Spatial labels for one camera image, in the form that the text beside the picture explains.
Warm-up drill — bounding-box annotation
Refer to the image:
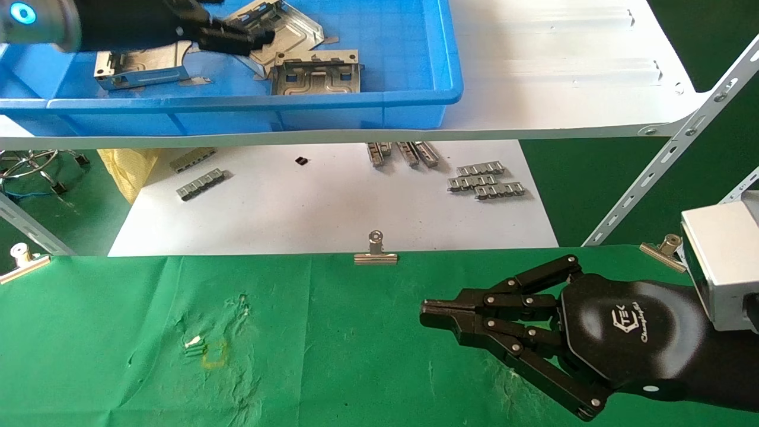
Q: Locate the thin blue wire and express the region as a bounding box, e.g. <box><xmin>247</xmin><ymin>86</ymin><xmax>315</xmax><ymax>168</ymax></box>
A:
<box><xmin>0</xmin><ymin>189</ymin><xmax>57</xmax><ymax>201</ymax></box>

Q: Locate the grey slotted metal brace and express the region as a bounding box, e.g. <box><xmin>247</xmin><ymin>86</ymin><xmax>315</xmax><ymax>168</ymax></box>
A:
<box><xmin>0</xmin><ymin>193</ymin><xmax>76</xmax><ymax>257</ymax></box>

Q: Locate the short white slotted brace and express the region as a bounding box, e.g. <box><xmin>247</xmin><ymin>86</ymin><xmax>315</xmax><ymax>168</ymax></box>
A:
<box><xmin>719</xmin><ymin>168</ymin><xmax>759</xmax><ymax>205</ymax></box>

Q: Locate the silver binder clip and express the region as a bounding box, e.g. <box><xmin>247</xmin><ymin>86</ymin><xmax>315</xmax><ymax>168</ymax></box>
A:
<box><xmin>0</xmin><ymin>242</ymin><xmax>52</xmax><ymax>285</ymax></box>
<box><xmin>639</xmin><ymin>234</ymin><xmax>688</xmax><ymax>273</ymax></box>
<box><xmin>354</xmin><ymin>230</ymin><xmax>398</xmax><ymax>265</ymax></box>

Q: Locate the metal bracket with tall end wall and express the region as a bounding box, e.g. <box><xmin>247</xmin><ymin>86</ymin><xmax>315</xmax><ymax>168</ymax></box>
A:
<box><xmin>94</xmin><ymin>40</ymin><xmax>213</xmax><ymax>93</ymax></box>

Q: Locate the metal bracket with slotted side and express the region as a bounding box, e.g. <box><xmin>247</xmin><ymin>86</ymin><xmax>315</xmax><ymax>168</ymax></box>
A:
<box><xmin>222</xmin><ymin>0</ymin><xmax>340</xmax><ymax>81</ymax></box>

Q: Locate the right wrist camera box silver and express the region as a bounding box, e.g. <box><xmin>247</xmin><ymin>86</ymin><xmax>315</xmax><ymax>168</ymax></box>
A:
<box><xmin>680</xmin><ymin>191</ymin><xmax>759</xmax><ymax>334</ymax></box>

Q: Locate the long white slotted brace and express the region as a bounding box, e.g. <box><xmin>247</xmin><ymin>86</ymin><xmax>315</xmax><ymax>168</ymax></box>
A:
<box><xmin>583</xmin><ymin>36</ymin><xmax>759</xmax><ymax>248</ymax></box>

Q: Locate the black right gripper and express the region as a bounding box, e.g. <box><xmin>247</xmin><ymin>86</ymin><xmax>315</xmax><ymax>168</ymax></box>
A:
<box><xmin>420</xmin><ymin>254</ymin><xmax>759</xmax><ymax>423</ymax></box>

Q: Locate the metal wire ring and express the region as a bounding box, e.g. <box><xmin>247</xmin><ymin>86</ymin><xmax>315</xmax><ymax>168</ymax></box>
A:
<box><xmin>0</xmin><ymin>149</ymin><xmax>60</xmax><ymax>180</ymax></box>

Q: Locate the green table cloth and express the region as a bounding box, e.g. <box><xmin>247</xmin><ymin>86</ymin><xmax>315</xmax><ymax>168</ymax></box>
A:
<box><xmin>0</xmin><ymin>244</ymin><xmax>759</xmax><ymax>427</ymax></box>

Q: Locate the metal bracket with square holes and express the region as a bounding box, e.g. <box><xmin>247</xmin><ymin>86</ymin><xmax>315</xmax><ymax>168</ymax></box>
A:
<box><xmin>271</xmin><ymin>50</ymin><xmax>363</xmax><ymax>97</ymax></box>

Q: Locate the white work table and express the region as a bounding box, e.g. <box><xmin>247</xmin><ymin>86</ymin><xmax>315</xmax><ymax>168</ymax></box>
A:
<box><xmin>108</xmin><ymin>140</ymin><xmax>559</xmax><ymax>257</ymax></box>

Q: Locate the white metal shelf board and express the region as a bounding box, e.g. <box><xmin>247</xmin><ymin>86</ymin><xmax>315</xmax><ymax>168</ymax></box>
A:
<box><xmin>0</xmin><ymin>0</ymin><xmax>712</xmax><ymax>150</ymax></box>

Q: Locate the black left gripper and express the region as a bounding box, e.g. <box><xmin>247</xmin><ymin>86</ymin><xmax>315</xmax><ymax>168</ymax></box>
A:
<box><xmin>71</xmin><ymin>0</ymin><xmax>277</xmax><ymax>58</ymax></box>

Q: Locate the yellow cloth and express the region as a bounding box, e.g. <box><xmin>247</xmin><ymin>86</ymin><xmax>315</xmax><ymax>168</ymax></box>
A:
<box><xmin>98</xmin><ymin>148</ymin><xmax>161</xmax><ymax>205</ymax></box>

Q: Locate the blue plastic bin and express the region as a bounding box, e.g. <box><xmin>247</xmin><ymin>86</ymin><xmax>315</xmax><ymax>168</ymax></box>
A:
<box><xmin>0</xmin><ymin>0</ymin><xmax>464</xmax><ymax>138</ymax></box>

